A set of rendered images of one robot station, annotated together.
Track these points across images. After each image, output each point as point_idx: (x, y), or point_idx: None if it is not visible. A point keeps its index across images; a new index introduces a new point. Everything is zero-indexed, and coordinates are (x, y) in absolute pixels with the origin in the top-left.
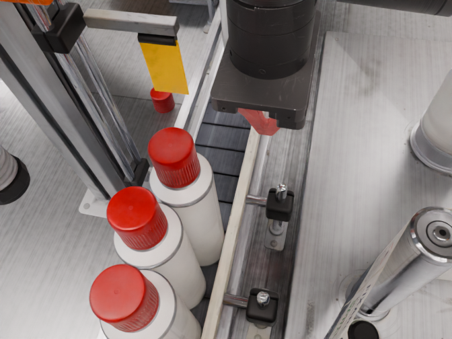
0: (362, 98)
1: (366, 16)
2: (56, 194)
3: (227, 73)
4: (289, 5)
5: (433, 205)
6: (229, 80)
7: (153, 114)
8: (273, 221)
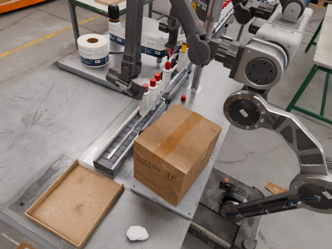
0: (142, 80)
1: (121, 105)
2: (206, 90)
3: (177, 42)
4: None
5: (142, 65)
6: (177, 42)
7: (186, 99)
8: None
